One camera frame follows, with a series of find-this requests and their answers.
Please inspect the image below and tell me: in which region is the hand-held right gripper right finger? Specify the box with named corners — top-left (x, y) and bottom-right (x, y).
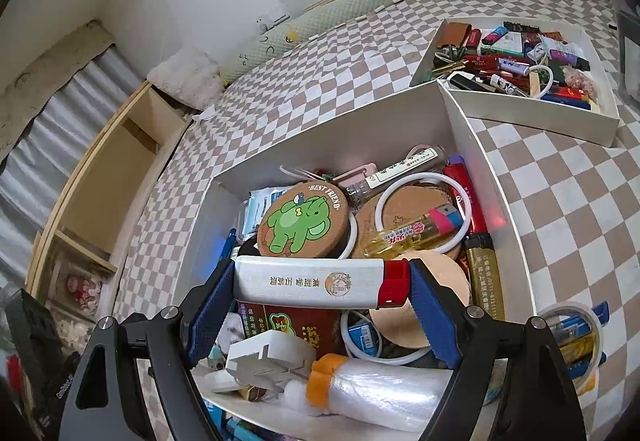
top-left (407, 257), bottom-right (588, 441)

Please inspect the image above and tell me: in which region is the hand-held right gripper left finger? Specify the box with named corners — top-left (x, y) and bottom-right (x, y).
top-left (59, 257), bottom-right (238, 441)

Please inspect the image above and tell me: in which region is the round wooden lid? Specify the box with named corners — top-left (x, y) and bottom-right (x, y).
top-left (370, 251), bottom-right (473, 349)

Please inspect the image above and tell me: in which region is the gold lighter with pink cap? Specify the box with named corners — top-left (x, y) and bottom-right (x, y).
top-left (364, 206), bottom-right (458, 258)

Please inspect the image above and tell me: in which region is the plastic wrap roll orange cap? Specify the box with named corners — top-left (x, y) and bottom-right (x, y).
top-left (306, 353), bottom-right (458, 432)

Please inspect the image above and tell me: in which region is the white lighter with red cap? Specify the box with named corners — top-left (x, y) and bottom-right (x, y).
top-left (232, 257), bottom-right (413, 311)

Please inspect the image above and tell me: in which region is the white shoe box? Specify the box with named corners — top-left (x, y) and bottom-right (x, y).
top-left (172, 80), bottom-right (538, 434)

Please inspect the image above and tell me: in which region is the framed figurine display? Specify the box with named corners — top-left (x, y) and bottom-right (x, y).
top-left (47, 261), bottom-right (108, 322)

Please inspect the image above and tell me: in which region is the plain cork coaster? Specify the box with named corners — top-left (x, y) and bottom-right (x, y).
top-left (350, 191), bottom-right (463, 263)

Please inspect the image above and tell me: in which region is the cork coaster green animal print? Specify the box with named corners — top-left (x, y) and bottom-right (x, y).
top-left (257, 181), bottom-right (350, 258)

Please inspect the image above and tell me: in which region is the beige tape roll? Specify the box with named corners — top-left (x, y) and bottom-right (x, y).
top-left (540, 301), bottom-right (604, 394)

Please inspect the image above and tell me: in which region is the wooden bedside shelf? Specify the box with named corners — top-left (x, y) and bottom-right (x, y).
top-left (27, 81), bottom-right (193, 372)

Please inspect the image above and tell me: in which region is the grey white curtain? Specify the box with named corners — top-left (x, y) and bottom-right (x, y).
top-left (0, 46), bottom-right (143, 292)

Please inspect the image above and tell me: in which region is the shallow white box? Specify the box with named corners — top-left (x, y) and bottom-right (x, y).
top-left (410, 16), bottom-right (621, 148)

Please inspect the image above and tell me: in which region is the white fluffy pillow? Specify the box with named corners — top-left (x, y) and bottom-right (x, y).
top-left (147, 46), bottom-right (226, 109)

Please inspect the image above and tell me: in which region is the beige printed curtain valance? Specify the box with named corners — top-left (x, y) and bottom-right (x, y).
top-left (0, 21), bottom-right (117, 156)

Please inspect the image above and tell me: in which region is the green long bolster pillow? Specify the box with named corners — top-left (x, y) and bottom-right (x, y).
top-left (217, 0), bottom-right (416, 84)

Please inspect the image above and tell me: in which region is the white plastic ring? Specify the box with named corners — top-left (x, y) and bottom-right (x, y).
top-left (341, 308), bottom-right (433, 367)
top-left (376, 172), bottom-right (473, 254)

